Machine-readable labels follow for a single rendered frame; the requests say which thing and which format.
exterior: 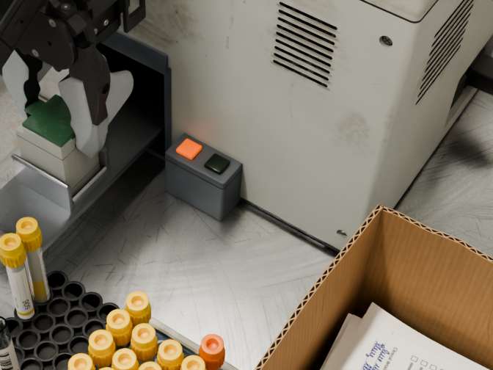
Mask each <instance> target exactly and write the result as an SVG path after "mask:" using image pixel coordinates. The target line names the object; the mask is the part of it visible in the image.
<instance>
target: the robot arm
mask: <svg viewBox="0 0 493 370"><path fill-rule="evenodd" d="M129 7H130V0H0V74H1V75H2V76H3V80H4V83H5V85H6V87H7V90H8V92H9V94H10V95H11V97H12V99H13V100H14V102H15V105H16V106H17V108H18V110H19V111H20V113H21V115H22V117H23V118H24V120H26V119H27V118H28V117H29V116H31V115H30V114H28V113H26V112H25V111H24V109H25V108H26V107H28V106H29V105H30V104H31V103H33V102H34V101H35V100H36V99H37V98H38V94H39V93H40V85H39V83H40V81H41V80H42V79H43V77H44V76H45V75H46V74H47V72H48V71H49V70H50V69H51V67H52V66H53V68H54V70H55V71H57V72H60V71H61V70H66V69H68V68H69V74H68V75H67V76H66V77H64V78H63V80H61V81H60V82H59V83H58V87H59V91H60V94H61V96H62V99H63V100H64V101H65V103H66V104H67V106H68V109H69V110H70V115H71V118H70V125H71V127H72V128H73V130H74V132H75V135H76V144H75V146H76V147H77V148H78V149H79V150H80V151H81V152H83V153H85V154H86V155H87V156H88V157H90V158H91V159H93V158H94V157H96V156H97V155H98V153H99V152H100V150H101V149H102V147H103V146H104V143H105V141H106V134H107V133H108V124H109V123H110V122H111V121H112V119H113V118H114V116H115V115H116V114H117V112H118V111H119V110H120V108H121V107H122V105H123V104H124V103H125V101H126V100H127V99H128V97H129V95H130V94H131V92H132V90H133V87H134V79H133V76H132V74H131V72H130V71H128V70H122V71H118V72H114V73H111V72H110V70H109V65H108V63H107V60H106V58H105V56H104V55H102V53H101V52H99V50H98V49H97V48H96V45H97V44H99V43H103V42H104V41H105V40H106V39H108V38H109V37H110V36H111V35H112V34H114V33H115V32H116V31H117V30H118V29H119V26H121V13H123V31H124V32H125V33H128V32H129V31H131V30H132V29H133V28H134V27H135V26H136V25H137V24H138V23H140V22H141V21H142V20H143V19H144V18H146V9H145V0H139V7H137V8H136V9H135V10H134V11H133V12H132V13H131V14H130V15H129V14H128V8H129Z"/></svg>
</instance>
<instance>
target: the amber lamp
mask: <svg viewBox="0 0 493 370"><path fill-rule="evenodd" d="M201 150H202V146H201V145H198V144H197V143H196V142H193V141H191V140H190V139H186V140H185V141H184V142H183V143H182V144H181V145H180V146H179V147H178V148H177V149H176V152H177V153H179V154H181V155H183V156H185V157H186V158H188V159H191V160H192V159H193V158H194V157H195V156H196V155H197V154H198V153H199V152H200V151H201Z"/></svg>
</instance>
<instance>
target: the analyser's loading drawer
mask: <svg viewBox="0 0 493 370"><path fill-rule="evenodd" d="M164 132H165V127H164V95H163V94H161V93H159V92H157V91H155V90H153V89H151V88H149V87H147V86H145V85H143V84H142V83H140V82H138V81H136V80H134V87H133V90H132V92H131V94H130V95H129V97H128V99H127V100H126V101H125V103H124V104H123V105H122V107H121V108H120V110H119V111H118V112H117V114H116V115H115V116H114V118H113V119H112V121H111V122H110V123H109V124H108V133H107V134H106V141H105V143H104V146H103V147H102V149H101V150H100V152H99V153H98V156H99V162H100V170H99V171H98V172H97V173H96V174H95V175H94V176H93V177H92V178H91V179H90V180H89V181H88V182H87V183H86V184H85V185H84V186H83V187H82V188H80V190H79V191H77V193H75V194H74V196H72V193H71V187H70V185H68V184H66V183H65V182H63V181H61V180H59V179H58V178H56V177H54V176H52V175H51V174H49V173H47V172H46V171H44V170H42V169H40V168H39V167H37V166H35V165H33V164H32V163H30V162H28V161H27V160H25V159H23V158H21V157H20V156H18V155H16V154H12V156H11V157H12V160H13V164H14V168H15V176H14V177H13V178H12V179H11V180H10V181H9V182H7V183H6V184H5V185H4V186H3V187H2V188H1V189H0V238H1V237H2V236H3V235H5V234H7V233H15V234H16V232H17V231H16V224H17V222H18V220H20V219H22V218H24V217H32V218H34V219H36V220H37V223H38V227H40V230H41V234H42V238H43V242H42V245H41V248H42V252H43V253H44V252H45V251H46V250H47V249H48V248H49V247H50V246H51V245H52V244H53V243H54V242H55V241H56V240H57V239H58V238H59V237H60V236H61V235H62V234H63V233H64V232H65V231H66V230H67V229H68V228H69V227H70V226H71V225H72V224H73V223H74V222H75V221H76V220H77V219H78V218H79V217H80V216H81V215H82V214H83V213H84V212H85V211H86V210H87V209H88V208H89V207H90V206H91V205H92V204H93V203H94V202H95V201H96V200H97V199H98V198H99V197H100V196H101V195H102V194H103V193H104V192H105V191H106V190H107V189H108V188H109V187H110V186H111V185H112V184H113V183H114V182H115V181H116V180H117V179H118V178H119V177H120V176H121V175H122V174H123V173H124V172H125V171H126V170H127V169H128V168H129V167H130V166H131V165H132V164H133V163H134V162H135V161H136V160H137V159H138V158H139V157H140V156H141V155H142V154H143V153H144V152H145V151H146V150H147V149H148V148H149V147H150V146H151V145H152V144H153V143H154V142H155V141H156V140H157V139H158V138H159V137H160V136H161V135H162V134H163V133H164Z"/></svg>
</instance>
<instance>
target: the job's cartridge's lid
mask: <svg viewBox="0 0 493 370"><path fill-rule="evenodd" d="M24 111H25V112H26V113H28V114H30V115H31V116H29V117H28V118H27V119H26V120H25V121H23V122H22V126H23V127H24V128H27V129H28V130H30V131H32V132H34V133H35V134H37V135H39V136H41V137H42V138H44V139H46V140H48V141H49V142H52V143H54V144H55V145H57V146H59V147H62V146H63V145H64V144H66V143H67V142H68V141H69V140H70V139H71V138H72V139H74V138H75V137H76V135H75V132H74V130H73V128H72V127H71V125H70V118H71V115H70V110H69V109H68V106H67V104H66V103H65V101H64V100H63V99H62V97H60V96H59V95H57V94H55V95H54V96H53V97H52V98H50V99H49V100H48V101H47V102H45V101H42V100H40V99H39V98H37V99H36V100H35V101H34V102H33V103H31V104H30V105H29V106H28V107H26V108H25V109H24Z"/></svg>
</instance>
